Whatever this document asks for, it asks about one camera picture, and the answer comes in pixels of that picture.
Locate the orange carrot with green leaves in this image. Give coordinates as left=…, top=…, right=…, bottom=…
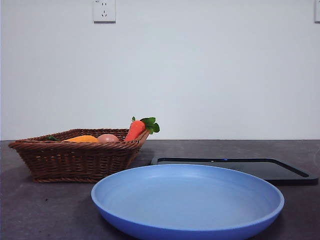
left=123, top=116, right=161, bottom=142

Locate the brown wicker basket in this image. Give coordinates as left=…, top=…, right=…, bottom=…
left=8, top=128, right=151, bottom=184

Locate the white wall socket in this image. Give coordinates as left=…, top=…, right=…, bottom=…
left=93, top=0, right=117, bottom=25

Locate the brown egg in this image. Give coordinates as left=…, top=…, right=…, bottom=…
left=97, top=134, right=121, bottom=144

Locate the black rectangular tray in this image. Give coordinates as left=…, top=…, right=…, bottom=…
left=150, top=157, right=319, bottom=186

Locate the yellow-orange corn cob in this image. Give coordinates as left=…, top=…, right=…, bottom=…
left=62, top=135, right=100, bottom=144

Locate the blue round plate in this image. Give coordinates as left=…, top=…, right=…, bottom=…
left=90, top=163, right=285, bottom=240

